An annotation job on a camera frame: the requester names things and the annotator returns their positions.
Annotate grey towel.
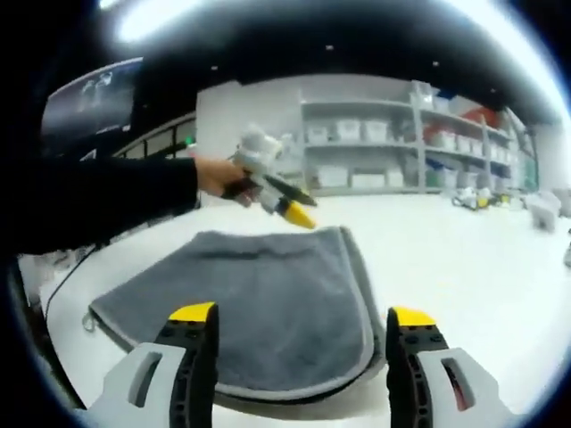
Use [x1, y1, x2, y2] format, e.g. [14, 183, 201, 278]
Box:
[87, 226, 385, 400]

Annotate long ceiling light strip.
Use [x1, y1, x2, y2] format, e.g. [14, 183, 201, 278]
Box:
[100, 0, 215, 41]

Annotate grey metal shelf unit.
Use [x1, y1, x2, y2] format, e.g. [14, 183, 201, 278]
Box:
[301, 79, 536, 195]

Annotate white plastic container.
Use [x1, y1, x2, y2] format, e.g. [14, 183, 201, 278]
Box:
[530, 195, 562, 231]

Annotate row of white storage boxes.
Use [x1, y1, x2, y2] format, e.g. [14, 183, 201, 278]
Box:
[307, 95, 514, 188]

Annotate yellow black spare grippers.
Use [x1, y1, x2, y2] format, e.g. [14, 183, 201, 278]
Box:
[450, 186, 509, 210]

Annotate person's left hand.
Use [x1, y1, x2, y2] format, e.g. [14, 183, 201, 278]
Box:
[195, 156, 251, 197]

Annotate dark overhead screen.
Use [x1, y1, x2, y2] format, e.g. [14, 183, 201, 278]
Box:
[42, 57, 144, 144]

